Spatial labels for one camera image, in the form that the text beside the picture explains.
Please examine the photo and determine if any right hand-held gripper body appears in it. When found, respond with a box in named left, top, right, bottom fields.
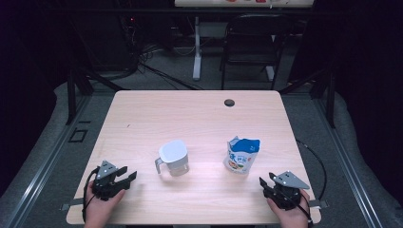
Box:
left=267, top=170, right=311, bottom=211

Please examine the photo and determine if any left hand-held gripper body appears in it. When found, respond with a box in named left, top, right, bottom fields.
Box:
left=91, top=160, right=130, bottom=201

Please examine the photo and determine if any person's left hand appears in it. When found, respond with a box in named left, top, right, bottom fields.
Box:
left=84, top=182, right=126, bottom=228

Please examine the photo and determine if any person's right hand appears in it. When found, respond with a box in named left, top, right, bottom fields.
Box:
left=266, top=189, right=314, bottom=228

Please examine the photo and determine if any grey strip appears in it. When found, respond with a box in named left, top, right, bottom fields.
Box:
left=60, top=198, right=86, bottom=212
left=308, top=199, right=330, bottom=209

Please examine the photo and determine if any blue and white snack pouch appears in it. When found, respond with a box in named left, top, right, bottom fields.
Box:
left=222, top=136, right=261, bottom=176

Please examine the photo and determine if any black metal stand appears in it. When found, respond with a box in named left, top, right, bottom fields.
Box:
left=278, top=66, right=337, bottom=129
left=65, top=61, right=126, bottom=126

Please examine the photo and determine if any black folding chair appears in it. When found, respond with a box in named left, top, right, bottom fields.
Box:
left=220, top=13, right=292, bottom=91

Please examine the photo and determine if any white desk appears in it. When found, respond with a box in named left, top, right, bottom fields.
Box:
left=174, top=0, right=316, bottom=82

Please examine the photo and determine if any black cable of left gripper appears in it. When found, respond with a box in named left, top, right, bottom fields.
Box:
left=82, top=167, right=101, bottom=223

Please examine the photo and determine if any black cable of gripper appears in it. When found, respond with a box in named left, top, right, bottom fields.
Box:
left=295, top=139, right=328, bottom=226
left=82, top=167, right=101, bottom=223

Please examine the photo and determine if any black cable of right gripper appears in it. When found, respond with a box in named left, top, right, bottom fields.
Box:
left=295, top=139, right=328, bottom=226

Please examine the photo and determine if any aluminium floor rail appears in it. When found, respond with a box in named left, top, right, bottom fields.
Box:
left=313, top=94, right=385, bottom=228
left=5, top=94, right=93, bottom=228

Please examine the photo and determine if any bundle of floor cables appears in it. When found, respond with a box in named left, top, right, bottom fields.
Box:
left=120, top=15, right=205, bottom=91

